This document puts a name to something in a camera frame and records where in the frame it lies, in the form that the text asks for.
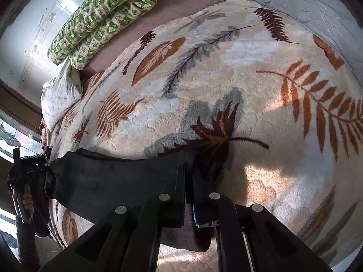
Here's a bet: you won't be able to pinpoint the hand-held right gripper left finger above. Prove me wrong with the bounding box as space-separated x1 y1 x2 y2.
38 164 185 272

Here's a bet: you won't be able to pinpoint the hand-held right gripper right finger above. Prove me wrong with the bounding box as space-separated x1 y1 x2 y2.
193 173 333 272

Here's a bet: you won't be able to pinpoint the dark pants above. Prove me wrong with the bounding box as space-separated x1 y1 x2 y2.
45 148 230 253

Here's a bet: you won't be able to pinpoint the person's left forearm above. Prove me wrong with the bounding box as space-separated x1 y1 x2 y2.
15 215 42 272

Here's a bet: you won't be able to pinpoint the person's left hand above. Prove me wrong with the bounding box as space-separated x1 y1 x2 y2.
12 190 35 219

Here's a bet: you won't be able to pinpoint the stained-glass wooden door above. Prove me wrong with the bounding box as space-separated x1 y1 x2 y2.
0 82 43 162

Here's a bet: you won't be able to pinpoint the white pillow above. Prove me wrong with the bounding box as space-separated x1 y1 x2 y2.
40 59 84 132

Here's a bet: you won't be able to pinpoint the leaf-print fleece blanket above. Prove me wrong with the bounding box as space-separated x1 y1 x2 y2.
41 0 363 270

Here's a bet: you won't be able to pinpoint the green patterned folded quilt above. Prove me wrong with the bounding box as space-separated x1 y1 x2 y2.
48 0 163 71

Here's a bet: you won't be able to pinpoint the pink bedsheet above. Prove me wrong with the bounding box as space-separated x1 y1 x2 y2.
82 0 239 77

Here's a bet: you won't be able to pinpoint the grey quilt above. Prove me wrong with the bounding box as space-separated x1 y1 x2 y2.
233 0 363 75

